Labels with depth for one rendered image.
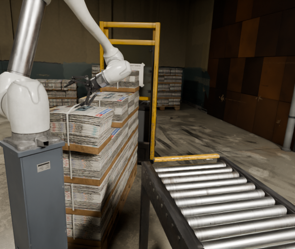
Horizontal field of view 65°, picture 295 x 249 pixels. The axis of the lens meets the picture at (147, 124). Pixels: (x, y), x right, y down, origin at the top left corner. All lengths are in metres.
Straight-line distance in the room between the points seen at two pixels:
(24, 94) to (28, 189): 0.40
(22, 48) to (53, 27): 7.29
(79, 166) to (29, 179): 0.48
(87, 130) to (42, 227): 0.53
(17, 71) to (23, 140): 0.35
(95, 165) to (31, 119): 0.57
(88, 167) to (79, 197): 0.23
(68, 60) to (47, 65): 0.72
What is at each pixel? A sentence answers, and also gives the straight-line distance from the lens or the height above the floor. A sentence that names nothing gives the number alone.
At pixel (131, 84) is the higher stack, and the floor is 1.15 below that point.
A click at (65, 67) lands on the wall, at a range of 8.46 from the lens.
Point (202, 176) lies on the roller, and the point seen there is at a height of 0.80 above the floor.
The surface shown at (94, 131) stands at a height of 0.97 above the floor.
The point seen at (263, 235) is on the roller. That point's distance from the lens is 0.97.
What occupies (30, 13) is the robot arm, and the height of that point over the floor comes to 1.56.
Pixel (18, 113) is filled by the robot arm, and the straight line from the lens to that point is 1.07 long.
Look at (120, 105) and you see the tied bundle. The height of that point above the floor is 1.02.
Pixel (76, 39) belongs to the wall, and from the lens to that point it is 8.47.
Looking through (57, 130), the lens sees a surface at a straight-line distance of 1.46.
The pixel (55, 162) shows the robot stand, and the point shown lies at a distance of 1.15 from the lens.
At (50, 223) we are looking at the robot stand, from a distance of 1.28.
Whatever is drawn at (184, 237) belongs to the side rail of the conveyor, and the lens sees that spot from 0.87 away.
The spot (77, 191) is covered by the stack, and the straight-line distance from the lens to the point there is 1.62.
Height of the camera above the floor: 1.35
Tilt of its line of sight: 14 degrees down
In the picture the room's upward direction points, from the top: 2 degrees clockwise
